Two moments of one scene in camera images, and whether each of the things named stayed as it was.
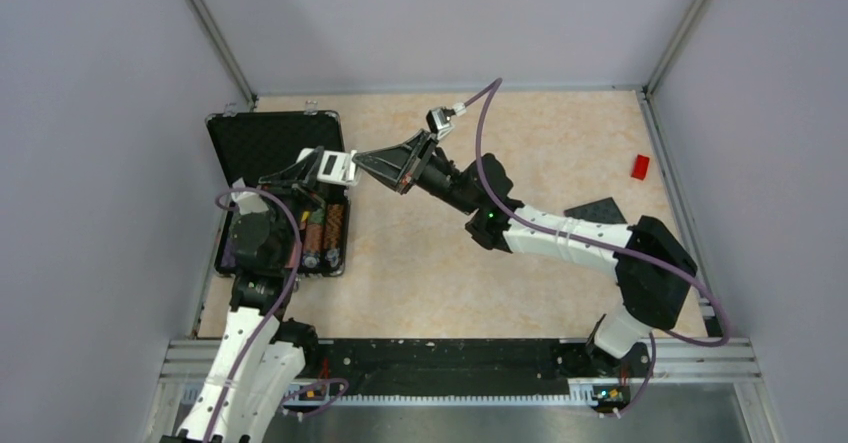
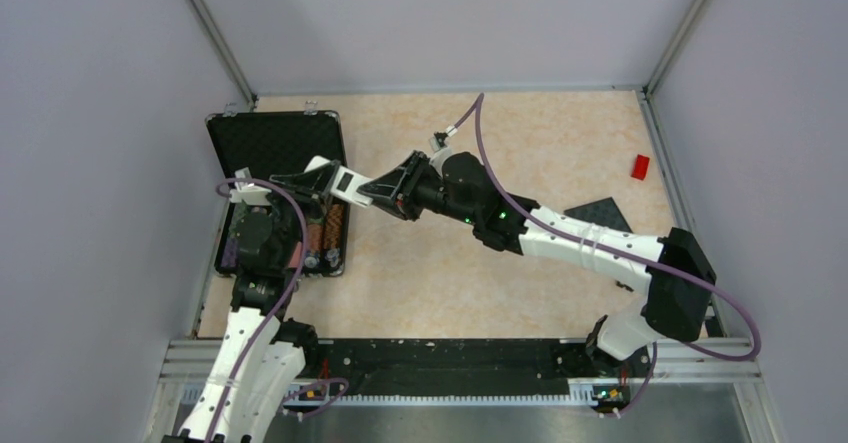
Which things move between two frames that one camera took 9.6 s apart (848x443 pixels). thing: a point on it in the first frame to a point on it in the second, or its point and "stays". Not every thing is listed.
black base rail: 467,366 stays
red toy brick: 640,165 stays
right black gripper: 400,167 to 397,193
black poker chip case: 253,145 stays
